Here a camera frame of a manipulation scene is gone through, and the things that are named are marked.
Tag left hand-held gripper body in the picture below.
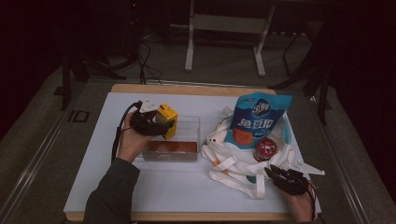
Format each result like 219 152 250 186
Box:
129 97 165 137

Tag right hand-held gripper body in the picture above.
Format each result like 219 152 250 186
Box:
274 160 326 196

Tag yellow drink carton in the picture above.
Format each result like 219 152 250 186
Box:
154 103 179 141

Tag clear plastic container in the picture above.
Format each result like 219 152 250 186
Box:
135 115 201 163

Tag brown box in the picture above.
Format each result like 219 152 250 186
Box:
145 140 199 154

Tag white canvas tote bag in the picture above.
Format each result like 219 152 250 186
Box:
200 105 297 201

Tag blue snack pouch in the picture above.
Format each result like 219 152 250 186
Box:
229 91 294 149

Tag person's left hand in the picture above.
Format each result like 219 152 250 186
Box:
117 113 157 164

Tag person's right hand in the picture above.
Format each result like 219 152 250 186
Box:
288 189 318 222

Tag red-lidded candy jar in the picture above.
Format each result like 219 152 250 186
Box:
252 137 279 162

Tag black floor plate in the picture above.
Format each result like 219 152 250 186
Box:
67 109 91 123

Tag black metal stand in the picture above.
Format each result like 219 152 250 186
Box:
60 46 128 112

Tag white metal stand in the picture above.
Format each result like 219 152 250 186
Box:
184 0 276 77

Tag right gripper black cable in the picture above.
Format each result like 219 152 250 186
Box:
306 179 319 220

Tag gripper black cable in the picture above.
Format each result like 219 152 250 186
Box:
306 179 319 220
110 101 143 164

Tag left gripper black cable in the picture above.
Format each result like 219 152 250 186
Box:
110 101 143 164

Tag black floor cables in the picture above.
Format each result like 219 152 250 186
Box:
135 38 163 86

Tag black chair frame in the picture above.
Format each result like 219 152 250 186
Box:
268 21 332 126

